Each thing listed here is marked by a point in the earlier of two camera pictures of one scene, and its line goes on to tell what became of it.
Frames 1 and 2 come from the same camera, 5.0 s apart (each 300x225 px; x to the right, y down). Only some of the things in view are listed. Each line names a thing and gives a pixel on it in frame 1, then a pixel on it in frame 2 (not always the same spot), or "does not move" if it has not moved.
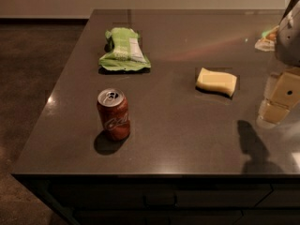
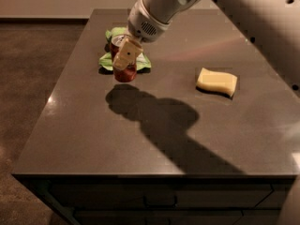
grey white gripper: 289,42 → 144,24
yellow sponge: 220,82 does not move
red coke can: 113,111 → 129,74
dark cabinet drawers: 171,199 does not move
